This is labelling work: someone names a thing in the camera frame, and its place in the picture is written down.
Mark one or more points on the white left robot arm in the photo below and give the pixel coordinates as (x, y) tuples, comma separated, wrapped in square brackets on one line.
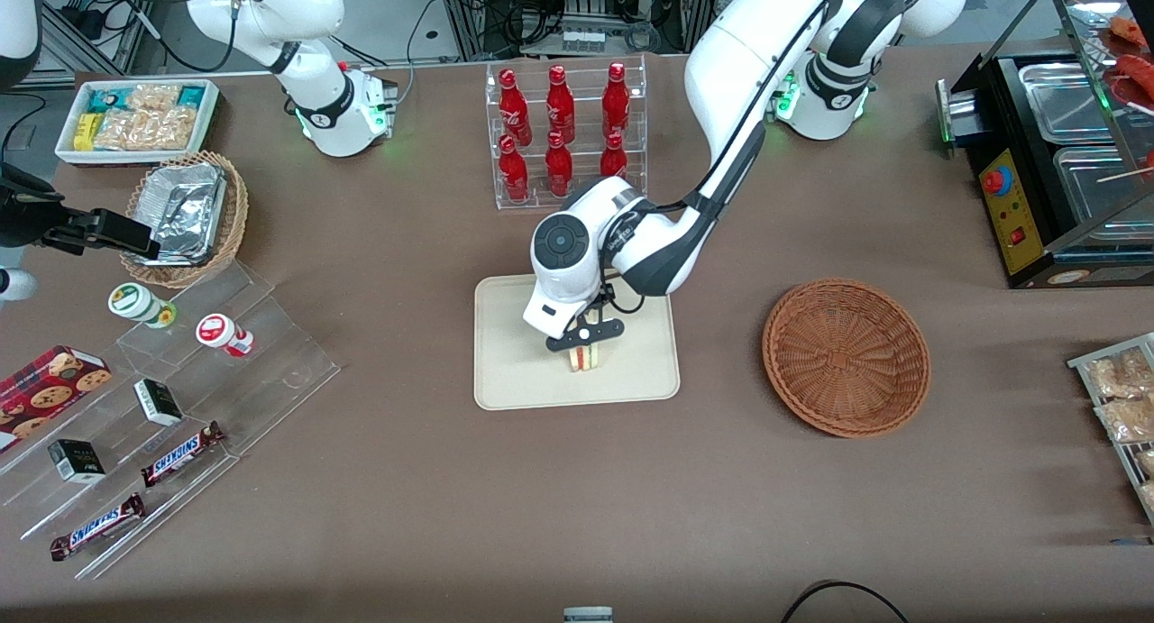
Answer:
[(748, 55)]

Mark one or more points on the brown wicker basket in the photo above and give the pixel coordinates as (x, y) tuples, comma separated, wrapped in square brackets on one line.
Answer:
[(847, 361)]

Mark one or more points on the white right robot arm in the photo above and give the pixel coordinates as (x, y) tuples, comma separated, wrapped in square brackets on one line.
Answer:
[(315, 91)]

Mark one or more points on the red sausage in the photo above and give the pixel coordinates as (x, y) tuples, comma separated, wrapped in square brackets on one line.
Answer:
[(1136, 75), (1131, 30)]

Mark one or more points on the teal snack packet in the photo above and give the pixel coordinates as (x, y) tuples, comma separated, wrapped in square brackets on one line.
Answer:
[(106, 96), (191, 95)]

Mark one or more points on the red tartan cookie box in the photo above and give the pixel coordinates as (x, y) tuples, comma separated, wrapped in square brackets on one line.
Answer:
[(45, 393)]

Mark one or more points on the red cola bottle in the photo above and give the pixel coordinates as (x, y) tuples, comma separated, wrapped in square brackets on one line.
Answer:
[(558, 168), (514, 107), (560, 105), (616, 102), (514, 170), (613, 165)]

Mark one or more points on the clear acrylic bottle rack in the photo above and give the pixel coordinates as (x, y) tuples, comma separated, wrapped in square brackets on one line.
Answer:
[(586, 195)]

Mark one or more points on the grey power strip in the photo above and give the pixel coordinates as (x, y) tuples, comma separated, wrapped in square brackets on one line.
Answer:
[(586, 39)]

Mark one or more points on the small black carton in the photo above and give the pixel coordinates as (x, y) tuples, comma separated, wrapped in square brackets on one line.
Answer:
[(159, 402), (77, 461)]

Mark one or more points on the white snack bin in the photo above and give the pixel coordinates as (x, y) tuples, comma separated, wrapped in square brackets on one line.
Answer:
[(68, 150)]

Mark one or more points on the Snickers chocolate bar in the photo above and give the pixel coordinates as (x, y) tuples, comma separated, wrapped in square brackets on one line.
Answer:
[(180, 453), (97, 526)]

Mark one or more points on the cream rectangular tray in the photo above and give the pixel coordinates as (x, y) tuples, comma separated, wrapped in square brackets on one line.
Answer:
[(514, 371)]

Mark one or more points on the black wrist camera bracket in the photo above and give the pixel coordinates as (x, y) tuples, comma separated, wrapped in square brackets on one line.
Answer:
[(22, 213), (602, 303)]

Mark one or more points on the clear fried snack bag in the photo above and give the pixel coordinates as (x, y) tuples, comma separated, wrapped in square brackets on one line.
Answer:
[(1147, 462), (1118, 375), (1127, 418), (1149, 495)]

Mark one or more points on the yellow snack packet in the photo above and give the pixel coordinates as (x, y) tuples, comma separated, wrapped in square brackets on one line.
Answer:
[(84, 132)]

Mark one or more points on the clear cracker bag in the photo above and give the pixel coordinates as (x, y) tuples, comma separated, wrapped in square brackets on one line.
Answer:
[(153, 96), (144, 129)]

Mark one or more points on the metal equipment rack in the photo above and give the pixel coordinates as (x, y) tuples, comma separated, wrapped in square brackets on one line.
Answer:
[(505, 10)]

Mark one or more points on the triangular sandwich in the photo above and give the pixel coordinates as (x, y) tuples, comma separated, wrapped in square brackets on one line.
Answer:
[(584, 360)]

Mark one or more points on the small grey device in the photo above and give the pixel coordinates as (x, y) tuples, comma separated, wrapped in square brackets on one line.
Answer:
[(588, 616)]

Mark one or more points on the light wicker basket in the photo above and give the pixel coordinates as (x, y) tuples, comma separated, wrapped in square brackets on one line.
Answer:
[(233, 217)]

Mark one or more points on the green sunflower yogurt cup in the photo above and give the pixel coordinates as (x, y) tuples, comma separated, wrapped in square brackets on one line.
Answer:
[(131, 300)]

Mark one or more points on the black food warmer appliance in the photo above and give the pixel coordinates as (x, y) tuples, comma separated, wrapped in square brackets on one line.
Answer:
[(1019, 235)]

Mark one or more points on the steel food pan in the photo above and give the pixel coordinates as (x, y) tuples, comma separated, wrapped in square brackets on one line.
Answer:
[(1100, 195), (1068, 100)]

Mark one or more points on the red lidded yogurt cup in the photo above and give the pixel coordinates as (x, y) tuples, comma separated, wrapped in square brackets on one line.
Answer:
[(216, 330)]

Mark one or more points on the clear acrylic stepped shelf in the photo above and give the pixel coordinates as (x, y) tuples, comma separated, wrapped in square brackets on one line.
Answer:
[(270, 371)]

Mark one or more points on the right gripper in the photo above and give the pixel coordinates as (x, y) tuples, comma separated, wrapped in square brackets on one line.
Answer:
[(25, 215)]

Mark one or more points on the aluminium foil tray stack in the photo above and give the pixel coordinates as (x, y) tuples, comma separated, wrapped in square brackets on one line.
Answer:
[(185, 208)]

